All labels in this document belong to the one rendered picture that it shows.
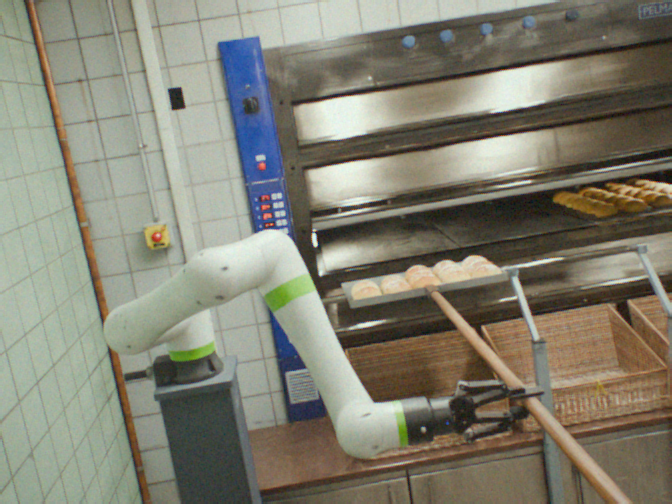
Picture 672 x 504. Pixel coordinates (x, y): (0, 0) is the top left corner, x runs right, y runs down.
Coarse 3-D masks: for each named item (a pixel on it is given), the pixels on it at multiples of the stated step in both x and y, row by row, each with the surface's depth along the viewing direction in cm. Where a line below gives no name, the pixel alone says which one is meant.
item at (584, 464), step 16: (448, 304) 225; (464, 336) 199; (480, 352) 184; (496, 368) 171; (512, 384) 161; (528, 400) 151; (544, 416) 143; (560, 432) 136; (560, 448) 133; (576, 448) 129; (576, 464) 126; (592, 464) 123; (592, 480) 120; (608, 480) 118; (608, 496) 115; (624, 496) 113
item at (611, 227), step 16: (592, 224) 314; (608, 224) 310; (624, 224) 310; (640, 224) 310; (656, 224) 310; (512, 240) 310; (528, 240) 308; (544, 240) 308; (560, 240) 309; (416, 256) 309; (432, 256) 306; (448, 256) 307; (464, 256) 307; (320, 272) 308; (336, 272) 305; (352, 272) 305; (368, 272) 306; (384, 272) 306
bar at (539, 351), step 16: (560, 256) 273; (576, 256) 272; (592, 256) 272; (640, 256) 273; (512, 272) 270; (656, 288) 264; (528, 320) 260; (544, 352) 253; (544, 368) 255; (544, 384) 256; (544, 400) 257; (544, 432) 260; (544, 448) 263; (560, 464) 262; (560, 480) 263; (560, 496) 264
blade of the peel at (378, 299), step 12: (384, 276) 285; (492, 276) 252; (504, 276) 252; (348, 288) 275; (420, 288) 251; (444, 288) 251; (456, 288) 252; (348, 300) 256; (360, 300) 249; (372, 300) 250; (384, 300) 250
